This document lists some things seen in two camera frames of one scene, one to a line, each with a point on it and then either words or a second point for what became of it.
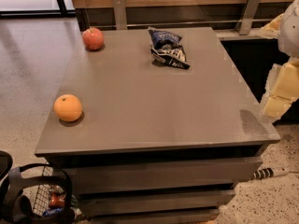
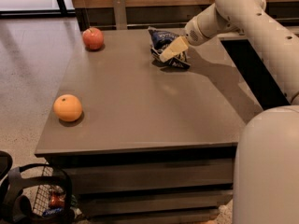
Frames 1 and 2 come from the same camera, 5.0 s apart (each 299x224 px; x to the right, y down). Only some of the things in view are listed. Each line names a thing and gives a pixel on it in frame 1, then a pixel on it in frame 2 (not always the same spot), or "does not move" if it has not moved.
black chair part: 6,163 does not move
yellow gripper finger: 287,85 -> 202,28
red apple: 92,37 does not move
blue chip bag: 167,49 does not move
